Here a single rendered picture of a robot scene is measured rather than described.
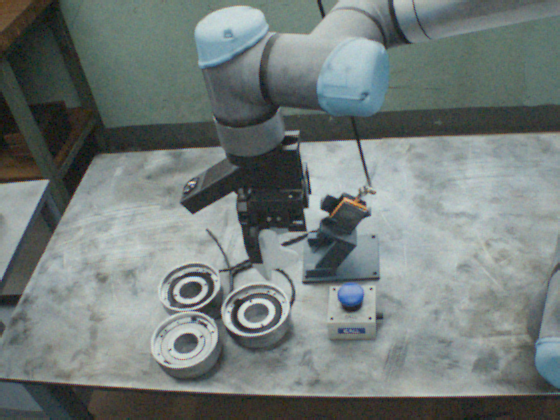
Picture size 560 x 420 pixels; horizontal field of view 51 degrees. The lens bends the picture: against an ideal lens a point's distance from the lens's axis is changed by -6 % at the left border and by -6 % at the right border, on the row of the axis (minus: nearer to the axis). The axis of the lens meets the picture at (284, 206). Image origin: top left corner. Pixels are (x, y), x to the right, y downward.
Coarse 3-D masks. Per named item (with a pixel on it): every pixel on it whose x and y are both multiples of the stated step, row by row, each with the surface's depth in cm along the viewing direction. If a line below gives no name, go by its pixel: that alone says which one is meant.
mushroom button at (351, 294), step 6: (342, 288) 89; (348, 288) 89; (354, 288) 89; (360, 288) 89; (342, 294) 89; (348, 294) 88; (354, 294) 88; (360, 294) 88; (342, 300) 88; (348, 300) 88; (354, 300) 88; (360, 300) 88; (348, 306) 88
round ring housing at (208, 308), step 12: (180, 264) 103; (192, 264) 103; (204, 264) 102; (168, 276) 102; (216, 276) 101; (180, 288) 100; (192, 288) 102; (204, 288) 99; (216, 288) 98; (180, 300) 98; (192, 300) 98; (216, 300) 97; (168, 312) 97; (180, 312) 95; (204, 312) 96
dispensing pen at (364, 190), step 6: (366, 186) 93; (342, 192) 95; (360, 192) 93; (366, 192) 93; (372, 192) 93; (342, 198) 94; (348, 198) 95; (354, 198) 95; (360, 198) 94; (336, 204) 96; (366, 204) 96; (330, 210) 97; (324, 240) 101; (318, 246) 102
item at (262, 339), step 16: (240, 288) 97; (256, 288) 98; (272, 288) 97; (224, 304) 95; (256, 304) 96; (288, 304) 93; (224, 320) 92; (240, 320) 93; (288, 320) 92; (240, 336) 90; (256, 336) 90; (272, 336) 91
